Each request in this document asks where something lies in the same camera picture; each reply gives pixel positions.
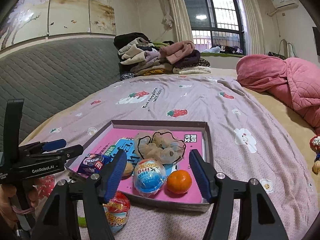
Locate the blue Oreo cookie packet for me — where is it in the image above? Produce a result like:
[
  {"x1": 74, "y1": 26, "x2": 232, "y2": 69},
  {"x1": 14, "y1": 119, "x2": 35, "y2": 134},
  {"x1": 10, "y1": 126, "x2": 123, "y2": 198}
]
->
[{"x1": 77, "y1": 154, "x2": 113, "y2": 176}]

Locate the orange mandarin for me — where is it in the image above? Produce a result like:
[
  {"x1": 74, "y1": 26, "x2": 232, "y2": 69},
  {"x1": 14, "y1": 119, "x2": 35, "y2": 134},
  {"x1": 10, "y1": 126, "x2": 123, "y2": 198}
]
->
[{"x1": 167, "y1": 170, "x2": 192, "y2": 194}]

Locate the red surprise egg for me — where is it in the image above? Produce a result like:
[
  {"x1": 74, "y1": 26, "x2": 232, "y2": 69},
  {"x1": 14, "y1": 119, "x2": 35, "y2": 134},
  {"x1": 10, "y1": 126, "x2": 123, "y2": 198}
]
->
[{"x1": 103, "y1": 191, "x2": 131, "y2": 235}]

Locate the blue surprise egg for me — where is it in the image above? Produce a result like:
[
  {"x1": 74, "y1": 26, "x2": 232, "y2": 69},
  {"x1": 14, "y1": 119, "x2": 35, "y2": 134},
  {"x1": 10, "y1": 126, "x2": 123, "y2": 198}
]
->
[{"x1": 133, "y1": 159, "x2": 167, "y2": 197}]

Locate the person's left hand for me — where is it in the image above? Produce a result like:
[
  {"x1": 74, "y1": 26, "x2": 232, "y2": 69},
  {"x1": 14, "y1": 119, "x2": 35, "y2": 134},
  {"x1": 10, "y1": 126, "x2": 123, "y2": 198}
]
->
[{"x1": 0, "y1": 178, "x2": 41, "y2": 229}]

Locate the small round pastry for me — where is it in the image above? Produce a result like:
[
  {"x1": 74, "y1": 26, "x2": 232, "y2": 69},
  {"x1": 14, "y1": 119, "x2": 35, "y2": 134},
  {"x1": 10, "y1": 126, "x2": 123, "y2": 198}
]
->
[{"x1": 122, "y1": 161, "x2": 135, "y2": 179}]

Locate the grey box with pink book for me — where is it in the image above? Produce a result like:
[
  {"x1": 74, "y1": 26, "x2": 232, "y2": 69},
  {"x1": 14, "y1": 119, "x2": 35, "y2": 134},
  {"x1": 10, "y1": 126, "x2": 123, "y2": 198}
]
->
[{"x1": 66, "y1": 120, "x2": 213, "y2": 212}]

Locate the grey quilted headboard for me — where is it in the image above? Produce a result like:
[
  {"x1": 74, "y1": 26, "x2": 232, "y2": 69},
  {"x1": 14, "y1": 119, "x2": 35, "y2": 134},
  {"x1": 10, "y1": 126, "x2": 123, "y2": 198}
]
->
[{"x1": 1, "y1": 37, "x2": 120, "y2": 142}]

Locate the small doll toy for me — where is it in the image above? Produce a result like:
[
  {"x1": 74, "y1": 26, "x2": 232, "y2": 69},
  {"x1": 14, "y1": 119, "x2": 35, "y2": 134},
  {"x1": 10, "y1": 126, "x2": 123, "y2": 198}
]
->
[{"x1": 309, "y1": 135, "x2": 320, "y2": 175}]

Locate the pile of folded clothes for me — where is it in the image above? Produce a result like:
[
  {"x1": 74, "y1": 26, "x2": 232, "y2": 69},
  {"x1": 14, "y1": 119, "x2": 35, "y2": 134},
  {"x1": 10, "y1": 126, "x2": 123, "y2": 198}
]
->
[{"x1": 113, "y1": 33, "x2": 211, "y2": 80}]

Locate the pink quilted blanket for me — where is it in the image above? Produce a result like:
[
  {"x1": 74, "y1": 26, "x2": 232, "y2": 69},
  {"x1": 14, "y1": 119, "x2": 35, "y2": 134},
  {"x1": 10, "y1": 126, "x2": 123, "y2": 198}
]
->
[{"x1": 236, "y1": 54, "x2": 320, "y2": 134}]

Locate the right white curtain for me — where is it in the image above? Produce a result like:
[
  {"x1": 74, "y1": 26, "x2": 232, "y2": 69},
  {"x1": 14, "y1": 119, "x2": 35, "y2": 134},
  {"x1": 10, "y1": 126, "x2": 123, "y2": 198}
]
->
[{"x1": 238, "y1": 0, "x2": 265, "y2": 55}]

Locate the dark framed window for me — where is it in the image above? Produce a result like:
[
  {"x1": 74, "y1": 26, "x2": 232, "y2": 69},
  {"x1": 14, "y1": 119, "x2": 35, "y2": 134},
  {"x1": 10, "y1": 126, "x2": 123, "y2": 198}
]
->
[{"x1": 184, "y1": 0, "x2": 246, "y2": 56}]

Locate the left beige curtain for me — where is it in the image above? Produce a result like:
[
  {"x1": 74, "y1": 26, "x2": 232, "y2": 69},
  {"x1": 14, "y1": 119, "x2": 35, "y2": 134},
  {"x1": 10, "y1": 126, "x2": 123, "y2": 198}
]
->
[{"x1": 159, "y1": 0, "x2": 193, "y2": 41}]

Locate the black television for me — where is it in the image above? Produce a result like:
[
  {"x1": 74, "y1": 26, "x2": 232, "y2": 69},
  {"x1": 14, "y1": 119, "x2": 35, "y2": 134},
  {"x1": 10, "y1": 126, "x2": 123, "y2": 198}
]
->
[{"x1": 312, "y1": 27, "x2": 320, "y2": 56}]

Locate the white air conditioner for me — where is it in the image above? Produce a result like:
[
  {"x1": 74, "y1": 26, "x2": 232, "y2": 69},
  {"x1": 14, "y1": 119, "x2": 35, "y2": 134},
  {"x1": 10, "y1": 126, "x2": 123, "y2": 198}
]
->
[{"x1": 271, "y1": 0, "x2": 299, "y2": 10}]

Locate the blossom wall painting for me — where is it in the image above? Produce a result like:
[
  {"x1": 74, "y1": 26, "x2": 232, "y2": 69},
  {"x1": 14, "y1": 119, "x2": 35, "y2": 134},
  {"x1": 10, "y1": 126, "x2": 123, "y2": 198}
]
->
[{"x1": 1, "y1": 0, "x2": 116, "y2": 49}]

